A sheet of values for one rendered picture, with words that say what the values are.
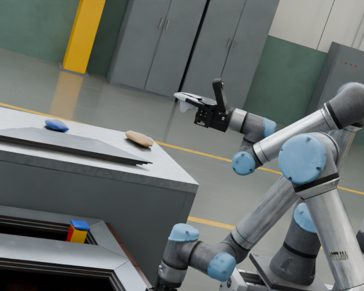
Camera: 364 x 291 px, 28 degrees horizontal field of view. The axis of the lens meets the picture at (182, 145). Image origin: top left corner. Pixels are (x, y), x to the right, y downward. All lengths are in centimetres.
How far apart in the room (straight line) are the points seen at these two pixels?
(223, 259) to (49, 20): 908
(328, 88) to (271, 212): 976
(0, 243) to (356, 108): 121
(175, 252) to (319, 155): 49
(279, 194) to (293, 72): 984
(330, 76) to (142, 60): 308
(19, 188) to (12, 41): 815
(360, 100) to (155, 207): 106
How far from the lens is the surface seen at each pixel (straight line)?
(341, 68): 1171
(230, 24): 1063
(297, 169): 176
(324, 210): 178
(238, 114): 244
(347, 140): 243
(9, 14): 1080
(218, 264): 192
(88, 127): 335
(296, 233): 235
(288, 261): 237
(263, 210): 198
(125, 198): 290
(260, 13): 1075
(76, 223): 266
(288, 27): 1159
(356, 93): 230
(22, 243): 249
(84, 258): 250
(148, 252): 305
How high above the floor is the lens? 186
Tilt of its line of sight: 13 degrees down
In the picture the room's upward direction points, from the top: 18 degrees clockwise
